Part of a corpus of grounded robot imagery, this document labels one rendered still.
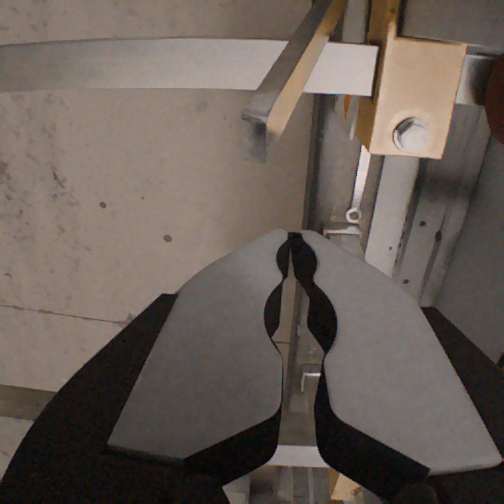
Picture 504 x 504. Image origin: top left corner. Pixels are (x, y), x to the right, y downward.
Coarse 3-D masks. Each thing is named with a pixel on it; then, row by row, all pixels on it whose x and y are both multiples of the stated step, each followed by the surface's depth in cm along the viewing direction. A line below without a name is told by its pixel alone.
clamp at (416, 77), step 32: (384, 0) 20; (384, 32) 21; (384, 64) 21; (416, 64) 21; (448, 64) 21; (384, 96) 22; (416, 96) 22; (448, 96) 22; (384, 128) 23; (448, 128) 23
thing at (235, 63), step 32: (0, 64) 23; (32, 64) 23; (64, 64) 23; (96, 64) 23; (128, 64) 23; (160, 64) 23; (192, 64) 23; (224, 64) 23; (256, 64) 22; (320, 64) 22; (352, 64) 22; (480, 64) 22; (480, 96) 23
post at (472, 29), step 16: (416, 0) 17; (432, 0) 16; (448, 0) 14; (464, 0) 13; (480, 0) 12; (496, 0) 11; (416, 16) 18; (432, 16) 16; (448, 16) 14; (464, 16) 13; (480, 16) 12; (496, 16) 11; (400, 32) 20; (416, 32) 18; (432, 32) 16; (448, 32) 14; (464, 32) 13; (480, 32) 12; (496, 32) 11; (496, 48) 11
